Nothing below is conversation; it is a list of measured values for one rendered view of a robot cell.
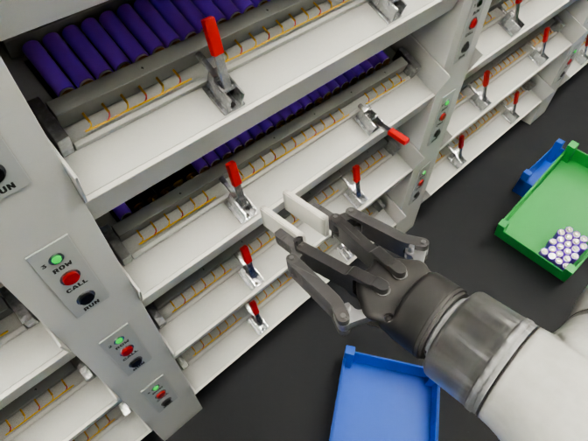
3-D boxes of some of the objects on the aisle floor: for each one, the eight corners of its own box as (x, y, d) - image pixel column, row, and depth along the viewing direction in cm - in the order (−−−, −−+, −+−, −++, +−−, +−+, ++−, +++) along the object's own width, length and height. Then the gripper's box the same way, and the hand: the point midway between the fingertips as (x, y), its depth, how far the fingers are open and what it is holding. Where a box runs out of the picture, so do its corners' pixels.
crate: (647, 213, 127) (666, 195, 120) (614, 255, 118) (633, 237, 112) (547, 157, 140) (559, 137, 134) (511, 191, 132) (522, 171, 125)
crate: (564, 283, 114) (573, 274, 106) (493, 234, 123) (497, 223, 115) (638, 196, 116) (652, 182, 109) (563, 154, 125) (571, 139, 118)
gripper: (388, 409, 40) (228, 265, 53) (489, 297, 47) (324, 194, 60) (392, 370, 35) (213, 221, 48) (505, 250, 41) (319, 149, 55)
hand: (294, 220), depth 52 cm, fingers open, 3 cm apart
